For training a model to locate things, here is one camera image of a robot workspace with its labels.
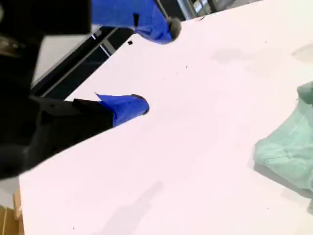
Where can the dark metal rack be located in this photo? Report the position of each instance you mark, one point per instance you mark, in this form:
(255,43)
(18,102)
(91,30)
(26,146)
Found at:
(185,7)

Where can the brown cardboard box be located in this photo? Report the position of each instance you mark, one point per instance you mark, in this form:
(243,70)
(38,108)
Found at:
(9,220)

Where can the pale green T-shirt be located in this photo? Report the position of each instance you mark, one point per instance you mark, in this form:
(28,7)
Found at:
(288,151)

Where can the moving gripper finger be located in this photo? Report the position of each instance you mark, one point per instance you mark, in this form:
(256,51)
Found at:
(122,14)

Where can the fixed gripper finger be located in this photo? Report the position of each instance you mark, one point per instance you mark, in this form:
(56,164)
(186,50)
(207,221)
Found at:
(127,107)

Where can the pale grey side table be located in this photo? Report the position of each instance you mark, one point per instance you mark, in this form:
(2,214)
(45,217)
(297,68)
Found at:
(56,54)

